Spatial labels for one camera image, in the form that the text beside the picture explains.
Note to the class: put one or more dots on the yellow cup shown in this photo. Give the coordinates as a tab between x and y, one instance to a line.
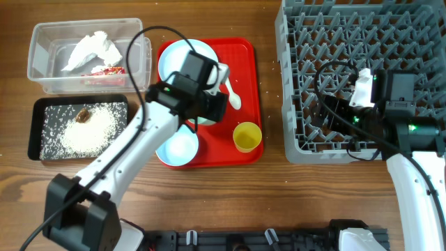
247	136

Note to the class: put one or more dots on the clear plastic waste bin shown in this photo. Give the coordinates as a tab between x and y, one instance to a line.
52	43

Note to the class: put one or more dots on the light blue bowl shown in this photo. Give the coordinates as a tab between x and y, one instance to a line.
179	149

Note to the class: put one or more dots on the black plastic tray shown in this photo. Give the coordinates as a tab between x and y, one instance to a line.
38	116

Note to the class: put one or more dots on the red snack wrapper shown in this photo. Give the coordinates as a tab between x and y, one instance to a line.
99	72

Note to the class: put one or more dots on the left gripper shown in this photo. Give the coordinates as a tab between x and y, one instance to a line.
216	113

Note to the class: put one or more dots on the light blue plate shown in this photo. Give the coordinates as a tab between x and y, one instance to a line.
172	58

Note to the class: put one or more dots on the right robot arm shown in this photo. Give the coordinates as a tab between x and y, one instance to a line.
382	110

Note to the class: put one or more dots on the brown food scrap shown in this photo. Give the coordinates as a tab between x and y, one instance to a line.
83	116

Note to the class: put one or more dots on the white plastic spoon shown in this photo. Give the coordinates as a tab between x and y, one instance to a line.
234	99

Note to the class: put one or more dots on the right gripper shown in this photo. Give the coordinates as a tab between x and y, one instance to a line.
338	107

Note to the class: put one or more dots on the green bowl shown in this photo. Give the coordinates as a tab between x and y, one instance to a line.
202	121

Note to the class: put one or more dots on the grey dishwasher rack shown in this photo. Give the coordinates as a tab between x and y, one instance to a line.
316	38

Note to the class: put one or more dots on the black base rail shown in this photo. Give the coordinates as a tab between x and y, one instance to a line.
270	239

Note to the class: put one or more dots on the white napkin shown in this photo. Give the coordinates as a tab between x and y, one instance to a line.
90	47

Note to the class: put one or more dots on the white rice pile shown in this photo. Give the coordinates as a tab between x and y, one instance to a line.
63	138

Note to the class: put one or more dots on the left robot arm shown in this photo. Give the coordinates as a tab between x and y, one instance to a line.
81	212

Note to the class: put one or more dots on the red serving tray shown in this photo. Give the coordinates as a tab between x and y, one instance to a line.
216	145

